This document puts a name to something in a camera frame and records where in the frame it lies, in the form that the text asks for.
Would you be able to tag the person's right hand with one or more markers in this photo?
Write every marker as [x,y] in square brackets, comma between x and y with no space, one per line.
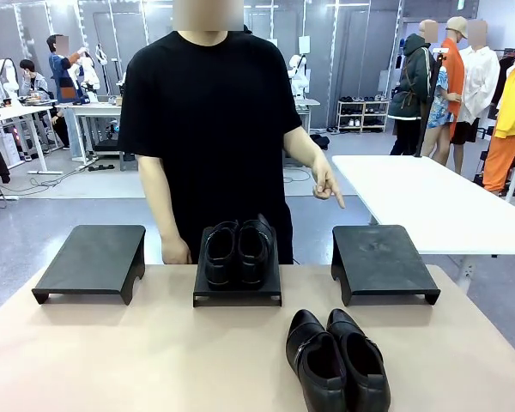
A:
[176,251]

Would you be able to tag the person's left hand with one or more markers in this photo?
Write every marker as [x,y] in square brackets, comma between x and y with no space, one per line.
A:
[326,182]

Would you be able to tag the black leather buckle shoe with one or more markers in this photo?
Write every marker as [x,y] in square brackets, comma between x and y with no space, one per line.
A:
[253,262]
[219,262]

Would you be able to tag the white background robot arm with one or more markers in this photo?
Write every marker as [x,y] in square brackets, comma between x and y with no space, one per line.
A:
[0,81]
[89,75]
[299,75]

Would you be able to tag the person's left forearm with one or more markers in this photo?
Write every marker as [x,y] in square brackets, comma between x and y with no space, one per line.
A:
[302,148]

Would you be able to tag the person's right forearm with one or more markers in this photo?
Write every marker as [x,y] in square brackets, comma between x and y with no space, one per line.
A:
[161,201]

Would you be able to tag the black shoe stand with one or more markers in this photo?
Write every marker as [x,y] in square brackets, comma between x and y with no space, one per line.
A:
[94,262]
[382,266]
[240,297]

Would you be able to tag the person's black t-shirt torso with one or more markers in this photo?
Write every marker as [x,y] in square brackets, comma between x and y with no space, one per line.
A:
[206,129]

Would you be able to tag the standing person in blue jacket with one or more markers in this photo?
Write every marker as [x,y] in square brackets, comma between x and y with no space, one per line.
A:
[64,81]

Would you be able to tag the seated person in grey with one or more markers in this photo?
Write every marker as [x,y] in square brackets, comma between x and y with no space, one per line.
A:
[34,83]

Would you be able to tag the black bag on floor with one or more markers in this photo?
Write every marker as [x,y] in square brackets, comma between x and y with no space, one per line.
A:
[321,141]

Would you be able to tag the white shoe rack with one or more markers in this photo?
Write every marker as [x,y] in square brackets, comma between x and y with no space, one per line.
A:
[362,116]

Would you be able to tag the large white table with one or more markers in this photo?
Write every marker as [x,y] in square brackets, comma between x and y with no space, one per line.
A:
[433,201]

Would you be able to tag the mannequin in dark green jacket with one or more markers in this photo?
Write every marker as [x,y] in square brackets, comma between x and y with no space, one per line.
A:
[412,86]

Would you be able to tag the white desk with robots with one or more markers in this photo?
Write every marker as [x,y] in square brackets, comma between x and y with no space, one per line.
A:
[98,109]

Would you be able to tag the mannequin in orange top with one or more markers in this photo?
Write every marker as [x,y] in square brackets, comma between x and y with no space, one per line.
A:
[452,73]

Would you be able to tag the mannequin in white shirt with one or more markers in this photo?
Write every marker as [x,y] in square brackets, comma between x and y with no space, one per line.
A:
[480,86]

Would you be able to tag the mannequin in yellow hoodie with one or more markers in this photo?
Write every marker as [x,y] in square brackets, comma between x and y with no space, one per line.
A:
[513,111]

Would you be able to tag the white desk with clutter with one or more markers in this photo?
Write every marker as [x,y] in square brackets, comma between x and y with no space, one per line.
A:
[13,112]

